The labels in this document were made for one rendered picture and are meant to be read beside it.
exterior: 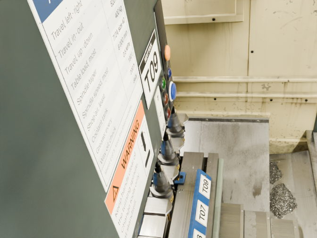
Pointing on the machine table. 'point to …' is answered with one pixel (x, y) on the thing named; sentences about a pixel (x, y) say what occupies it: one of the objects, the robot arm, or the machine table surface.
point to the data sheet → (94, 71)
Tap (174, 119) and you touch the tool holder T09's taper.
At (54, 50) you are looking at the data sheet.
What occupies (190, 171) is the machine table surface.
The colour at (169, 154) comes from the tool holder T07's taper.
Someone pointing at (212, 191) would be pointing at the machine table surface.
